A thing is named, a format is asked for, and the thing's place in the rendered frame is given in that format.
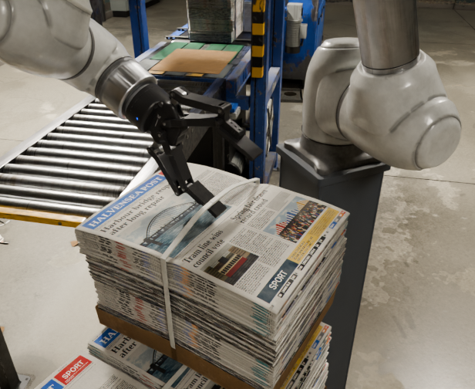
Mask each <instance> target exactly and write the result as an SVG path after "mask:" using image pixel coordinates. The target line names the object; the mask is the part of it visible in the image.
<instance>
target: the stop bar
mask: <svg viewBox="0 0 475 389"><path fill-rule="evenodd" d="M0 218H5V219H11V220H18V221H24V222H35V223H42V224H48V225H59V226H66V227H72V228H76V227H77V226H78V225H80V224H81V223H83V222H84V221H85V220H86V219H87V218H84V217H78V216H71V215H60V214H53V213H47V212H40V211H28V210H22V209H15V208H3V207H0Z"/></svg>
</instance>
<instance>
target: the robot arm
mask: <svg viewBox="0 0 475 389"><path fill-rule="evenodd" d="M352 1H353V7H354V13H355V23H356V28H357V34H358V38H348V37H347V38H334V39H327V40H325V41H324V42H323V43H322V44H321V45H320V46H319V47H318V48H317V49H316V50H315V53H314V55H313V57H312V59H311V61H310V63H309V65H308V70H307V73H306V77H305V88H304V95H303V106H302V137H300V138H295V139H289V140H286V141H285V142H284V148H285V149H288V150H290V151H292V152H293V153H295V154H296V155H297V156H299V157H300V158H301V159H302V160H303V161H305V162H306V163H307V164H309V165H310V166H311V167H313V168H314V169H315V172H316V173H317V174H319V175H329V174H331V173H333V172H336V171H341V170H345V169H349V168H352V167H358V166H362V165H365V164H374V163H381V162H383V163H384V164H387V165H389V166H391V167H396V168H399V169H403V170H409V171H421V170H422V169H427V168H432V167H436V166H439V165H441V164H442V163H443V162H445V161H446V160H447V159H448V158H449V157H450V156H451V155H452V154H453V152H454V151H455V150H456V148H457V146H458V144H459V142H460V137H461V129H462V123H461V119H460V115H459V113H458V110H457V108H456V106H455V104H454V103H453V102H452V101H451V100H449V99H447V98H448V97H447V94H446V91H445V88H444V86H443V83H442V81H441V79H440V75H439V73H438V71H437V68H436V63H435V62H434V61H433V59H432V58H431V57H429V56H428V55H427V54H425V52H423V51H422V50H420V49H419V29H418V16H417V4H416V0H352ZM92 12H93V10H92V8H91V5H90V2H89V0H0V61H1V62H3V63H4V64H6V65H8V66H10V67H13V68H15V69H18V70H20V71H22V72H25V73H29V74H32V75H35V76H41V77H45V78H55V79H59V80H61V81H63V82H64V83H67V84H69V85H70V86H72V87H74V88H76V89H77V90H79V91H81V92H85V93H88V94H90V95H92V96H94V97H95V98H97V99H98V100H99V102H101V103H102V104H103V105H105V106H106V107H107V108H109V109H110V110H111V111H112V112H113V113H114V114H116V115H117V116H118V117H119V118H120V119H122V120H128V121H129V122H131V123H132V124H133V125H134V126H135V127H136V128H138V129H139V130H140V131H142V132H144V133H147V134H149V135H151V137H152V138H153V140H154V142H153V143H152V145H151V146H149V147H148V148H147V152H148V153H149V154H150V156H151V157H152V158H153V159H154V160H155V161H156V163H157V165H158V166H159V168H160V170H161V171H162V173H163V175H164V177H165V178H166V179H167V182H168V183H169V185H170V186H171V188H172V190H173V192H174V194H175V195H176V196H180V195H182V194H183V193H187V194H189V195H190V196H191V197H192V199H194V200H195V201H196V202H197V203H198V204H199V205H202V206H205V205H206V203H208V202H209V201H210V200H211V199H212V198H214V197H215V196H214V195H213V194H212V193H211V192H210V191H209V190H208V189H206V188H205V187H204V186H203V185H202V184H201V183H200V182H199V181H198V180H197V181H194V180H193V178H192V175H191V173H190V169H189V167H188V165H187V161H186V159H185V156H184V153H183V144H182V141H183V140H184V136H185V133H186V132H188V129H189V127H217V128H218V127H219V128H218V129H217V133H219V134H220V135H221V136H222V137H223V138H224V139H225V140H226V141H227V142H229V143H230V144H231V145H232V146H234V147H235V148H236V149H237V150H238V151H240V152H241V153H242V154H243V155H244V156H245V157H246V158H247V159H249V160H250V161H253V160H254V159H255V158H257V157H258V156H259V155H261V154H262V152H263V150H262V149H261V148H260V147H259V146H258V145H256V144H255V143H254V142H253V141H251V140H250V139H249V138H248V137H246V136H245V132H244V130H243V129H242V128H241V127H239V126H238V125H237V124H236V123H235V122H234V121H233V120H232V119H231V117H230V110H231V109H232V105H231V103H229V102H226V101H223V100H217V99H214V98H210V97H207V96H202V95H199V94H196V93H191V92H190V91H188V90H187V89H185V88H184V87H182V86H180V87H178V88H176V89H174V90H171V91H170V95H169V94H168V93H166V92H165V91H164V90H163V89H161V88H160V87H159V86H158V85H157V79H156V78H155V77H154V76H153V75H152V74H151V73H149V72H148V71H147V70H146V69H144V68H143V67H142V66H141V65H140V64H139V63H138V62H137V61H136V60H135V59H133V58H132V57H131V56H130V54H129V53H128V52H127V51H126V49H125V47H124V46H123V45H122V44H121V43H120V42H119V41H118V40H117V39H116V38H115V37H114V36H113V35H112V34H111V33H110V32H108V31H107V30H106V29H105V28H103V27H102V26H101V25H100V24H99V23H98V22H96V21H95V20H93V19H91V18H90V17H91V15H92ZM180 104H183V105H185V106H189V107H193V108H197V109H199V110H205V111H207V112H211V113H215V114H195V113H184V112H183V111H182V108H181V106H180ZM170 146H175V147H173V148H171V149H170ZM186 181H187V183H186ZM179 186H180V187H179Z"/></svg>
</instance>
